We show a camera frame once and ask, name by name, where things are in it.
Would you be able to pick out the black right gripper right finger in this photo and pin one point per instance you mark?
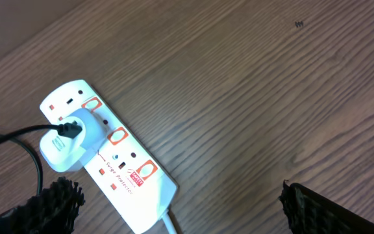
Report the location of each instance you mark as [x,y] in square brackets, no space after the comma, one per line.
[310,213]

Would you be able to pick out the white power strip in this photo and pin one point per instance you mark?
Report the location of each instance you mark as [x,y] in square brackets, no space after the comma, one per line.
[128,175]

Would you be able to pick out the brown cardboard backdrop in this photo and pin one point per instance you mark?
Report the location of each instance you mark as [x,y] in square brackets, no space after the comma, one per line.
[23,19]

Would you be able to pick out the white USB wall charger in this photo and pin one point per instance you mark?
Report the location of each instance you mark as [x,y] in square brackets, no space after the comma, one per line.
[65,154]

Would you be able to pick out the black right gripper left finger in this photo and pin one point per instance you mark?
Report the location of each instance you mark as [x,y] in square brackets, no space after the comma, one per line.
[53,211]

